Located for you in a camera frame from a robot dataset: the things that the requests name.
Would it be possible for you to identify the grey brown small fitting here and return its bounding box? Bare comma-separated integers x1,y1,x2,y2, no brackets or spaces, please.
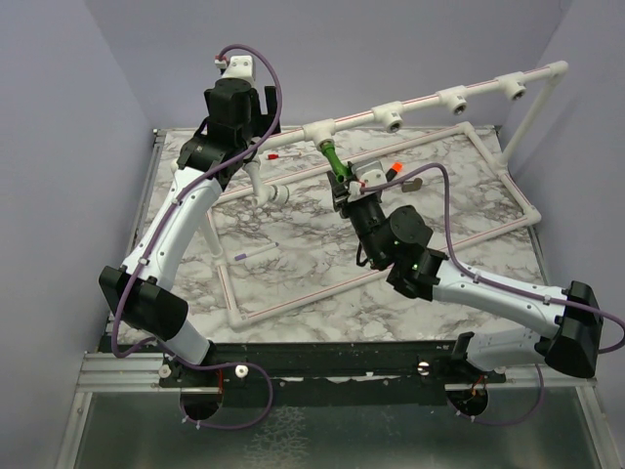
401,178,423,192

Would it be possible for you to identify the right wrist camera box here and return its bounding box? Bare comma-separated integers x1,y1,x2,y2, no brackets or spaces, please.
349,159,387,195

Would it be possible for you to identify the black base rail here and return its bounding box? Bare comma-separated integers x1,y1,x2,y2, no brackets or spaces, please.
156,338,506,408

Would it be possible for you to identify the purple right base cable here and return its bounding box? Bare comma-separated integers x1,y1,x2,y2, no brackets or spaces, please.
443,363,546,427

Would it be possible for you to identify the red capped white pen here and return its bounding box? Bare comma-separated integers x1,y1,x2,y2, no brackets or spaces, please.
267,152,302,160

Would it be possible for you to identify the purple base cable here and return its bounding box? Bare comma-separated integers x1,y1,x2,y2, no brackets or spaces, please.
165,356,275,433
443,363,546,427

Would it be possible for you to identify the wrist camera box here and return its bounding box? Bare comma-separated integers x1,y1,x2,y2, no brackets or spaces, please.
214,55,256,87
349,159,387,195

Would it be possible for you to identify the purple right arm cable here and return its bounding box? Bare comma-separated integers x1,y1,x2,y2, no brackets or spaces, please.
360,162,625,354

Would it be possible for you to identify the black orange marker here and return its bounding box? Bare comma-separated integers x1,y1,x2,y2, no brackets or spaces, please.
386,162,402,182

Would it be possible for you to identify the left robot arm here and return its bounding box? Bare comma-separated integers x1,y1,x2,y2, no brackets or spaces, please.
99,78,282,386

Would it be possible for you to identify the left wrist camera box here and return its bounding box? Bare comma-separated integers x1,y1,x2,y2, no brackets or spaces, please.
214,55,256,87

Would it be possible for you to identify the green water faucet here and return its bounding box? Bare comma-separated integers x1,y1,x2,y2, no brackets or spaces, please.
317,140,351,183

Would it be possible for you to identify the purple capped white pen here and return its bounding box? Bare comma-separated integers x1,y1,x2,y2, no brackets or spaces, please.
233,241,279,262

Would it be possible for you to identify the white PVC pipe frame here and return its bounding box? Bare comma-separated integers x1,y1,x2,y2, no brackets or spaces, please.
200,61,569,329

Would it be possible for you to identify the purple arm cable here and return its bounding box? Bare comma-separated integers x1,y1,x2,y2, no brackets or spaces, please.
360,162,625,354
110,45,283,361

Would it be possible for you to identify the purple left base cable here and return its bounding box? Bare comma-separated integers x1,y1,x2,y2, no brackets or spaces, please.
165,356,275,433

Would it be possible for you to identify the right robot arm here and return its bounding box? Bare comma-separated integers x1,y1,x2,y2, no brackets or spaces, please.
327,173,604,382

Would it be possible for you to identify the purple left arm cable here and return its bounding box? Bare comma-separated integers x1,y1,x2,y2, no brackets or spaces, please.
110,45,283,361

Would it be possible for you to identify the white installed faucet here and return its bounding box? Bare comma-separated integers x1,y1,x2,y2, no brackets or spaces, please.
244,161,290,208

